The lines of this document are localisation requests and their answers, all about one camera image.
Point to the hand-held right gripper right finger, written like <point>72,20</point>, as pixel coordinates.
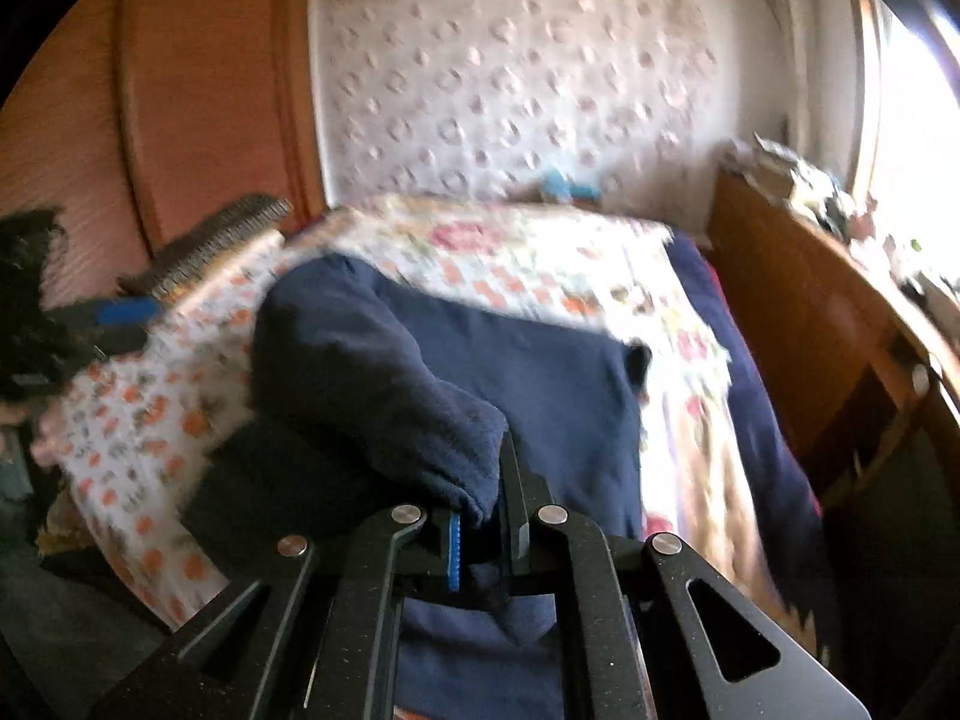
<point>514,525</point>

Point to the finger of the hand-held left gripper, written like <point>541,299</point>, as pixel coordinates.
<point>127,313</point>

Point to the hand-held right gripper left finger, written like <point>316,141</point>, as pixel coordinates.
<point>454,551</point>

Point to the navy t-shirt with orange print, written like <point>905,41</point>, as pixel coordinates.
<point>450,375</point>

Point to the dark patterned pillow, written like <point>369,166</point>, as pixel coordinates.
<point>210,240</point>

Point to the navy blue blanket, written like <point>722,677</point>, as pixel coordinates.
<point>750,405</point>

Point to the floral bedsheet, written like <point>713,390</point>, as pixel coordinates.
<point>525,255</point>

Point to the blue box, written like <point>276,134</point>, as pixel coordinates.
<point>568,186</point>

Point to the wooden dresser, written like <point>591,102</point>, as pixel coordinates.
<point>795,300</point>

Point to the white curtain with circles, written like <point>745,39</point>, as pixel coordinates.
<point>525,82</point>

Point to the clutter pile on dresser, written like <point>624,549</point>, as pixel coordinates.
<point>810,187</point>

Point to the window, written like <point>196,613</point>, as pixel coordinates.
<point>915,135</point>

